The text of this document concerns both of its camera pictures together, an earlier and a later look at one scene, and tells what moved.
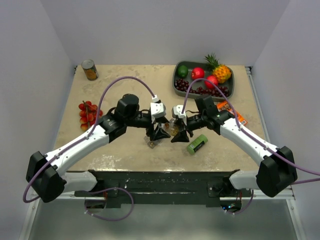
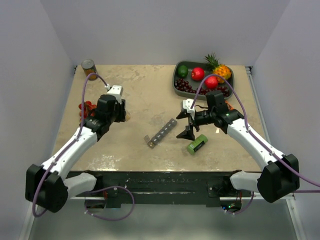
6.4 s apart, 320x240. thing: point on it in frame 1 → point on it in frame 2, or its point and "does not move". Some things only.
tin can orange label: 90,69 does not move
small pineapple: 222,72 does not move
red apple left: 197,72 does not move
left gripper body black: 141,120 → 119,112
